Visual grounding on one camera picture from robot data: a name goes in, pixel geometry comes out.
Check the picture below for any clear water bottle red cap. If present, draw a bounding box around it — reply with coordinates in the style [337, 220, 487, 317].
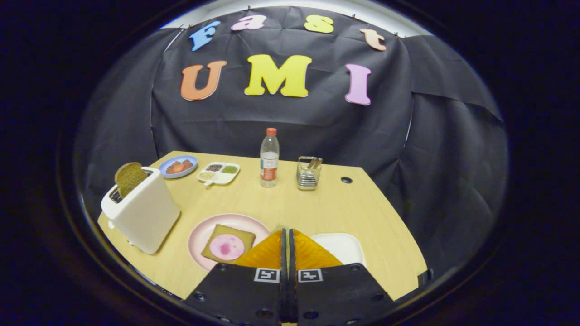
[260, 128, 280, 188]

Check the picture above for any pink ham slice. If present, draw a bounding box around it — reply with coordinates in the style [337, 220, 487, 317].
[209, 234, 246, 262]

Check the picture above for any pink round plate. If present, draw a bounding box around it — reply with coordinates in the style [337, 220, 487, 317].
[188, 213, 271, 271]

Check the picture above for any blue round plate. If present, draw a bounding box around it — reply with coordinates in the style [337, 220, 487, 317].
[159, 155, 198, 179]

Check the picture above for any white square plate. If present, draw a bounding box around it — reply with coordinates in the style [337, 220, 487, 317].
[311, 233, 366, 267]

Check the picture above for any black backdrop cloth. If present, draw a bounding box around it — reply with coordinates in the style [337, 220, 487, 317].
[75, 5, 508, 272]

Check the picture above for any brown toast slice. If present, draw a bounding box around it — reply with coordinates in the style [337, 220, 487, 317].
[114, 162, 148, 198]

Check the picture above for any metal wire utensil holder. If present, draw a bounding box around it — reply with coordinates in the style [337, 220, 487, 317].
[297, 157, 323, 191]

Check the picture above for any bread slice under ham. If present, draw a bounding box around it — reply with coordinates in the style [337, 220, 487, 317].
[201, 224, 256, 263]

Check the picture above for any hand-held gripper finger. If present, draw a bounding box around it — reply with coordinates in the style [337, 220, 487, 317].
[184, 229, 287, 326]
[289, 229, 395, 326]

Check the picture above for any white toaster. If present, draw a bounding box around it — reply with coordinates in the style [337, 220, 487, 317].
[101, 167, 181, 254]

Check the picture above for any white divided tray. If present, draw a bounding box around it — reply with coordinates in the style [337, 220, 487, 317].
[197, 162, 241, 187]

